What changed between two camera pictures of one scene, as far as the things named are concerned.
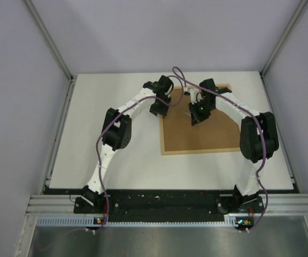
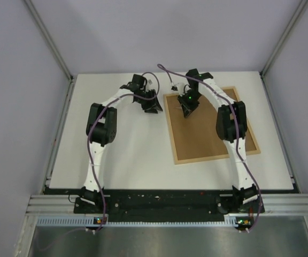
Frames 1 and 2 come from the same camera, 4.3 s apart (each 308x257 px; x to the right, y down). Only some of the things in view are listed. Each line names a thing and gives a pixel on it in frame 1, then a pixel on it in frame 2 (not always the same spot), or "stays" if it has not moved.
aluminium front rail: (274, 204) stays
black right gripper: (196, 118) to (186, 108)
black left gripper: (161, 111) to (151, 106)
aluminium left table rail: (59, 135) stays
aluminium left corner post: (63, 64) stays
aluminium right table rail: (274, 116) stays
